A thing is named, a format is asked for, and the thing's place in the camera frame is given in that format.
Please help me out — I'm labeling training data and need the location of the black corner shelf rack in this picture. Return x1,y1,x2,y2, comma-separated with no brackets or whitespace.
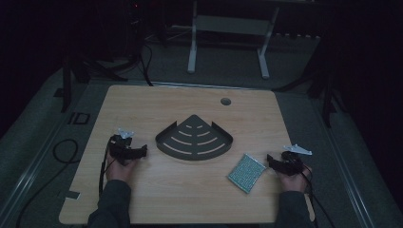
154,114,235,162

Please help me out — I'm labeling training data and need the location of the person's left hand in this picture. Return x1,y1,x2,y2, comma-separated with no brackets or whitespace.
106,152,141,183

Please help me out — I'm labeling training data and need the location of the black floor cable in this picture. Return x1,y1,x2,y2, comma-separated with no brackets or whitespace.
15,138,80,228

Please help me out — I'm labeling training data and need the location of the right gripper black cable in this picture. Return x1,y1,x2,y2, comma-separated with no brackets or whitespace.
299,164,337,228

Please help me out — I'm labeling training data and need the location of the person's right hand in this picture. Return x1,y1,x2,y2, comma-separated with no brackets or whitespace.
278,165,314,194

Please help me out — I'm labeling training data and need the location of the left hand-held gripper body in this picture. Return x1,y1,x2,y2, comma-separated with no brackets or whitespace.
107,127,136,166

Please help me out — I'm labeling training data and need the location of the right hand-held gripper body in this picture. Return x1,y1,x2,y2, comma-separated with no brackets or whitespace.
279,143,314,177

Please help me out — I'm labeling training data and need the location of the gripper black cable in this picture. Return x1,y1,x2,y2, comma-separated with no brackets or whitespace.
299,164,337,228
98,145,110,196

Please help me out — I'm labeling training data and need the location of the black hanging cable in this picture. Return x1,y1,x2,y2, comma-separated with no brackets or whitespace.
138,43,155,87

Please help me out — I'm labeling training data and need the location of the white metal stand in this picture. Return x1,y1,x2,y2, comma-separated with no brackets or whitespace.
186,0,281,81

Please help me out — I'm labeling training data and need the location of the black tripod stand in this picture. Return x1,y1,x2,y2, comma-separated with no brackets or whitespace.
271,29,341,128
61,51,129,114

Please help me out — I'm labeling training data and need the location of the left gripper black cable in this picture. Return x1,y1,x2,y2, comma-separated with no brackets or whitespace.
98,145,110,196

